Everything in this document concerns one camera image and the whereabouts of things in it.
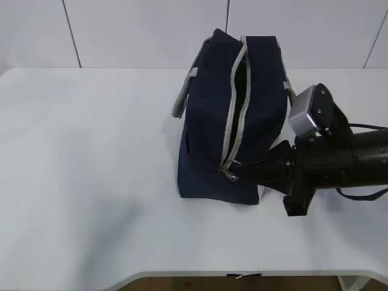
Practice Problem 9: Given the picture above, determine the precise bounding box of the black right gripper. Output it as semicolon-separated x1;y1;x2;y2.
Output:
235;130;356;216

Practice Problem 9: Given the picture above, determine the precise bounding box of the navy insulated lunch bag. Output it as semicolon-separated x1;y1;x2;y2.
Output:
172;29;292;205

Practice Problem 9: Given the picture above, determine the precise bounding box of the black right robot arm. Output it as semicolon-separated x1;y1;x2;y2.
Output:
232;129;387;216

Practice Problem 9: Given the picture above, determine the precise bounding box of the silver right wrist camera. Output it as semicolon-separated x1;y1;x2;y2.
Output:
288;85;321;139

